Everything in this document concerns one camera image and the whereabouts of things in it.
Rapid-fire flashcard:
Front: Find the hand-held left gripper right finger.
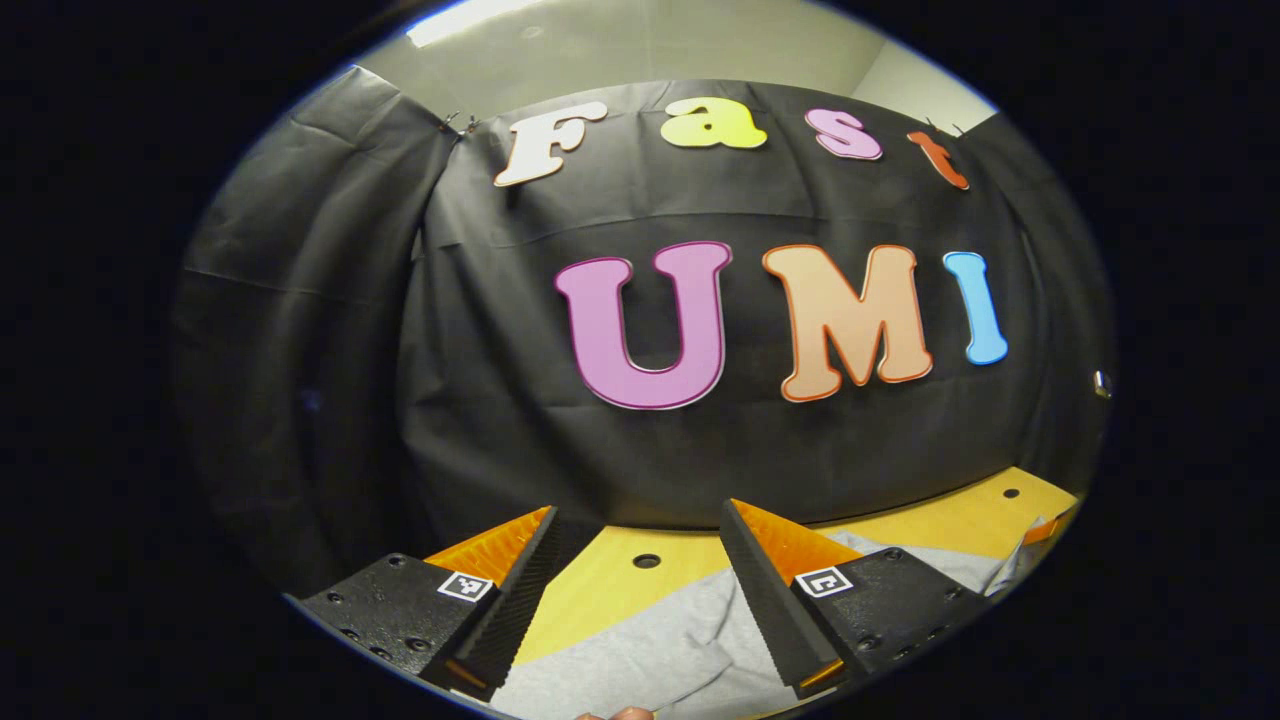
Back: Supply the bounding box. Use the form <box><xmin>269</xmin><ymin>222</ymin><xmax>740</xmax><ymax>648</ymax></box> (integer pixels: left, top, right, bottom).
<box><xmin>718</xmin><ymin>498</ymin><xmax>1001</xmax><ymax>700</ymax></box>

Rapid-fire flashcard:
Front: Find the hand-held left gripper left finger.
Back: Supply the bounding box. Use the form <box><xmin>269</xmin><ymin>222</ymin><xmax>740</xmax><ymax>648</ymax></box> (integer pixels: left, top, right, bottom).
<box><xmin>290</xmin><ymin>505</ymin><xmax>603</xmax><ymax>702</ymax></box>

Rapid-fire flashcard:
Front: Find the grey sweatshirt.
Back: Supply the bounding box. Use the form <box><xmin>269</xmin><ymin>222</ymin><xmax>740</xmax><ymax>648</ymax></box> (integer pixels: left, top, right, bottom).
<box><xmin>490</xmin><ymin>528</ymin><xmax>1053</xmax><ymax>720</ymax></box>

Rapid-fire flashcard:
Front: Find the black backdrop cloth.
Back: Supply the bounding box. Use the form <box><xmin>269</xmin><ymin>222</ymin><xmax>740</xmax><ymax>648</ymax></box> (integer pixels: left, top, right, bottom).
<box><xmin>170</xmin><ymin>65</ymin><xmax>1116</xmax><ymax>599</ymax></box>

